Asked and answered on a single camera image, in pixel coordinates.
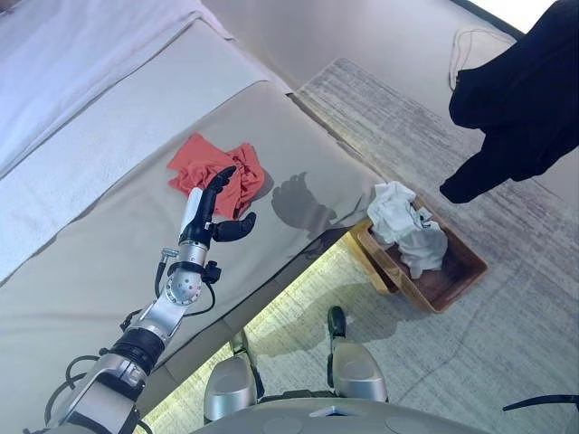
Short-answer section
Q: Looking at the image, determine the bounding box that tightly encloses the large grey striped rug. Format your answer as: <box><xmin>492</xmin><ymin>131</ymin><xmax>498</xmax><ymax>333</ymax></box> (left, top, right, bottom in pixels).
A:
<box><xmin>144</xmin><ymin>57</ymin><xmax>579</xmax><ymax>434</ymax></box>

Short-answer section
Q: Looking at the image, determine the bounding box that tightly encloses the grey robot torso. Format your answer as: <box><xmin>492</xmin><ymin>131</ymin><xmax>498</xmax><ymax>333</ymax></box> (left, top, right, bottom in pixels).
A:
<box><xmin>192</xmin><ymin>397</ymin><xmax>517</xmax><ymax>434</ymax></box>

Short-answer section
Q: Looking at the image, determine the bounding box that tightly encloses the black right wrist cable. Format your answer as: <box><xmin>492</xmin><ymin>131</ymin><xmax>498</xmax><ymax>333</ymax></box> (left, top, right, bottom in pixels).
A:
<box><xmin>501</xmin><ymin>393</ymin><xmax>579</xmax><ymax>413</ymax></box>

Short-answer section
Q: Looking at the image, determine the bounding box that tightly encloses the bright glass window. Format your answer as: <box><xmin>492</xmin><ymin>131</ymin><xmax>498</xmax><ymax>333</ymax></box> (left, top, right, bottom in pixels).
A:
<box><xmin>470</xmin><ymin>0</ymin><xmax>562</xmax><ymax>33</ymax></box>

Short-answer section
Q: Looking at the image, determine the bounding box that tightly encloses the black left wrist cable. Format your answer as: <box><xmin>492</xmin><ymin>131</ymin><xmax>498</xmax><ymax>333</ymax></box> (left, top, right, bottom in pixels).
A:
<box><xmin>155</xmin><ymin>247</ymin><xmax>217</xmax><ymax>318</ymax></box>

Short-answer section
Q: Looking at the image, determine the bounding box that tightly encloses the robot leg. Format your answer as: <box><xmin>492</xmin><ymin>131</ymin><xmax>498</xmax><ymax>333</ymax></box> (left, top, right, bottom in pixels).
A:
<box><xmin>325</xmin><ymin>306</ymin><xmax>390</xmax><ymax>404</ymax></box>
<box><xmin>203</xmin><ymin>331</ymin><xmax>267</xmax><ymax>424</ymax></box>

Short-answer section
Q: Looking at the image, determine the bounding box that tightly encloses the black garment with blue label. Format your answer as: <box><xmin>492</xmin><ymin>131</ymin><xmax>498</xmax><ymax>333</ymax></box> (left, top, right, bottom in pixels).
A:
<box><xmin>438</xmin><ymin>0</ymin><xmax>579</xmax><ymax>206</ymax></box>

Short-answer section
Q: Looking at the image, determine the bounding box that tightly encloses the bed with beige bedspread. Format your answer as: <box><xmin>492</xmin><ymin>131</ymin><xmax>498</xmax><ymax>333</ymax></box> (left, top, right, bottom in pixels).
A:
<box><xmin>0</xmin><ymin>0</ymin><xmax>386</xmax><ymax>434</ymax></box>

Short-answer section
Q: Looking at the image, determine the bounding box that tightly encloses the white printed garment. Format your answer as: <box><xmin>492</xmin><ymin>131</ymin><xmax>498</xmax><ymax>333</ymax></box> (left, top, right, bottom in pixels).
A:
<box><xmin>365</xmin><ymin>180</ymin><xmax>450</xmax><ymax>278</ymax></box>

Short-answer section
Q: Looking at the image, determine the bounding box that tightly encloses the brown wooden basket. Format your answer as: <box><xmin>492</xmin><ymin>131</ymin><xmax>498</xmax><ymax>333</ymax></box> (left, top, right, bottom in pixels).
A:
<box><xmin>341</xmin><ymin>193</ymin><xmax>489</xmax><ymax>315</ymax></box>

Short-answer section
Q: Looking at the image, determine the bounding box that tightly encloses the small oval beige mat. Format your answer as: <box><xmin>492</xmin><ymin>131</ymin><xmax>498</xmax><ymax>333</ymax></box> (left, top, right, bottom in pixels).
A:
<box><xmin>447</xmin><ymin>27</ymin><xmax>517</xmax><ymax>90</ymax></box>

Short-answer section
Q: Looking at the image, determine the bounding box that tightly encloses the robot left leg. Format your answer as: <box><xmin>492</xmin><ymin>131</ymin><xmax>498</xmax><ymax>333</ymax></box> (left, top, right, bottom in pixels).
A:
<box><xmin>203</xmin><ymin>331</ymin><xmax>267</xmax><ymax>424</ymax></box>

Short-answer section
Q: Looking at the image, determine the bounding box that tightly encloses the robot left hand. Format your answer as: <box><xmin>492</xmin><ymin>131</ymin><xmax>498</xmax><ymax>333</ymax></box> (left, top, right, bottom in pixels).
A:
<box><xmin>176</xmin><ymin>165</ymin><xmax>258</xmax><ymax>250</ymax></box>

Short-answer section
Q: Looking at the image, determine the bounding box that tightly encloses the robot right leg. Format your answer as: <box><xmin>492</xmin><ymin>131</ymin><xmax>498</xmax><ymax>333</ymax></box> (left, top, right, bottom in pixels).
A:
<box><xmin>325</xmin><ymin>306</ymin><xmax>390</xmax><ymax>404</ymax></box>

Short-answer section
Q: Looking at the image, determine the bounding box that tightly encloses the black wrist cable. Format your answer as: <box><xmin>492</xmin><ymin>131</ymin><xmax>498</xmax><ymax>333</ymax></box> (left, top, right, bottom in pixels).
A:
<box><xmin>501</xmin><ymin>393</ymin><xmax>579</xmax><ymax>413</ymax></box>
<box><xmin>155</xmin><ymin>247</ymin><xmax>217</xmax><ymax>318</ymax></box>

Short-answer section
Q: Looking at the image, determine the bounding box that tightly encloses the white duvet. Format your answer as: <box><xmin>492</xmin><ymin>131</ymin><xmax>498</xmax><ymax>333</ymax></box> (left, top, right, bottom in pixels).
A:
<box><xmin>0</xmin><ymin>0</ymin><xmax>205</xmax><ymax>178</ymax></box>

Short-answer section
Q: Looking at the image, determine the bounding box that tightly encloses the pale grey blanket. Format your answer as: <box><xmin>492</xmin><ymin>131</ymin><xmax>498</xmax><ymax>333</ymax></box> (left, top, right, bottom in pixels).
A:
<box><xmin>0</xmin><ymin>17</ymin><xmax>291</xmax><ymax>285</ymax></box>

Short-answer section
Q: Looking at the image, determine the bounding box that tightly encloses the orange garment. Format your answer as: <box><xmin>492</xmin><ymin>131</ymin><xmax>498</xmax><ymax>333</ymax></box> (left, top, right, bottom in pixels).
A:
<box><xmin>166</xmin><ymin>132</ymin><xmax>268</xmax><ymax>221</ymax></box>

